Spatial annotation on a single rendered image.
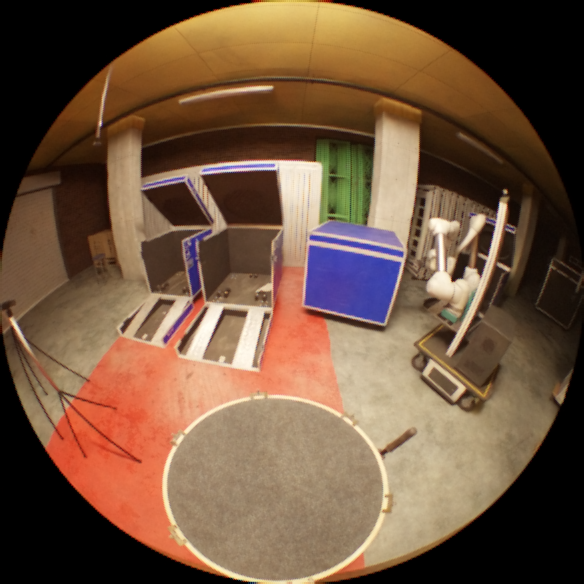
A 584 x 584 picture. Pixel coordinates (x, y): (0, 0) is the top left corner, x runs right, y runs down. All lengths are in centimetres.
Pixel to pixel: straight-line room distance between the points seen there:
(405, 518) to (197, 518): 129
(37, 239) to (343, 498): 670
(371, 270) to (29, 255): 696
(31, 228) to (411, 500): 751
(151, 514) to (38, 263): 586
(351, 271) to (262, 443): 183
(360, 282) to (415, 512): 214
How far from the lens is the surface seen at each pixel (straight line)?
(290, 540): 68
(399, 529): 166
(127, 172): 425
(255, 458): 70
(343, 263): 213
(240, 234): 317
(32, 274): 642
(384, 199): 332
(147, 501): 172
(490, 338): 186
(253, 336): 213
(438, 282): 170
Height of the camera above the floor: 147
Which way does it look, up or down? 28 degrees down
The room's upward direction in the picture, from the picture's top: 3 degrees clockwise
